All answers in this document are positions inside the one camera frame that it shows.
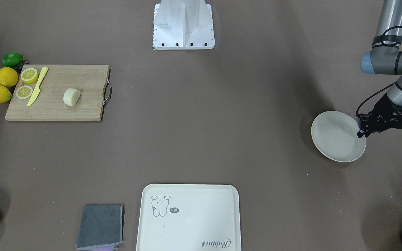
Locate lemon half slice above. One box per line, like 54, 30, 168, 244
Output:
20, 67, 39, 84
14, 85, 34, 100

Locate yellow plastic knife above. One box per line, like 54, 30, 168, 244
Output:
27, 66, 49, 107

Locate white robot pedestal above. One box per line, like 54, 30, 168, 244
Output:
152, 0, 215, 50

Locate green lime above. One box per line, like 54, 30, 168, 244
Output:
1, 52, 24, 68

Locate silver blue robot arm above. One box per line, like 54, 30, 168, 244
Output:
356, 0, 402, 138

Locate grey folded cloth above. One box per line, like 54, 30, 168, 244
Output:
76, 204, 123, 251

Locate cream rectangular tray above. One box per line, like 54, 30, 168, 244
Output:
136, 184, 242, 251

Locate round cream plate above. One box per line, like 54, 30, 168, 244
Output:
311, 110, 366, 162

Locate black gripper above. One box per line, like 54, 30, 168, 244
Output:
357, 94, 402, 138

